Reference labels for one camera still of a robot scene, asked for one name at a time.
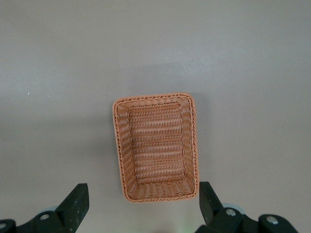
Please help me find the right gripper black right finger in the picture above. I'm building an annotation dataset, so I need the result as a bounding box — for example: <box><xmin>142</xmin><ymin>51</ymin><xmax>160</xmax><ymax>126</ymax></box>
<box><xmin>196</xmin><ymin>181</ymin><xmax>296</xmax><ymax>233</ymax></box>

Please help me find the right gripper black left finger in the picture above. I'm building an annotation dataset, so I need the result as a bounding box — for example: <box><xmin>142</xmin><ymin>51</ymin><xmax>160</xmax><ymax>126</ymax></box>
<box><xmin>0</xmin><ymin>183</ymin><xmax>90</xmax><ymax>233</ymax></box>

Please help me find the small orange wicker basket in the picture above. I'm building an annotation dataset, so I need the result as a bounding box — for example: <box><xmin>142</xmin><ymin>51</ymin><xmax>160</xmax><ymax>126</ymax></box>
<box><xmin>112</xmin><ymin>92</ymin><xmax>200</xmax><ymax>202</ymax></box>

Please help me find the brown table cover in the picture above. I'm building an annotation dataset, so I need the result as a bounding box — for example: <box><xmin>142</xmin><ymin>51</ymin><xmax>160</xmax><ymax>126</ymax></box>
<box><xmin>0</xmin><ymin>0</ymin><xmax>311</xmax><ymax>233</ymax></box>

